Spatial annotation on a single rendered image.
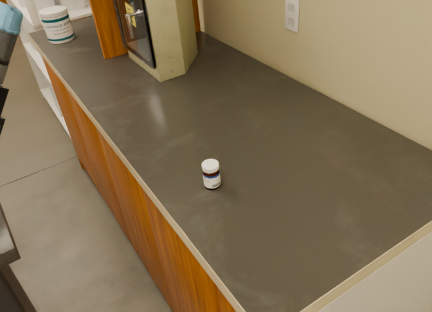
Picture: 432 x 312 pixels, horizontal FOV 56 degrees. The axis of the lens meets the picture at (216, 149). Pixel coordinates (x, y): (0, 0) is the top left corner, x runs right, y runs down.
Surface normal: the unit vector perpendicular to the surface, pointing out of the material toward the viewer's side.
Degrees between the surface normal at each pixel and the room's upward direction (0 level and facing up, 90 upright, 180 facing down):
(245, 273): 0
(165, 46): 90
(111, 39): 90
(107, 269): 0
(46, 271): 0
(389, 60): 90
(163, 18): 90
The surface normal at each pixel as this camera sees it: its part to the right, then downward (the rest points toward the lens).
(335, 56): -0.84, 0.37
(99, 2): 0.53, 0.47
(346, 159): -0.08, -0.80
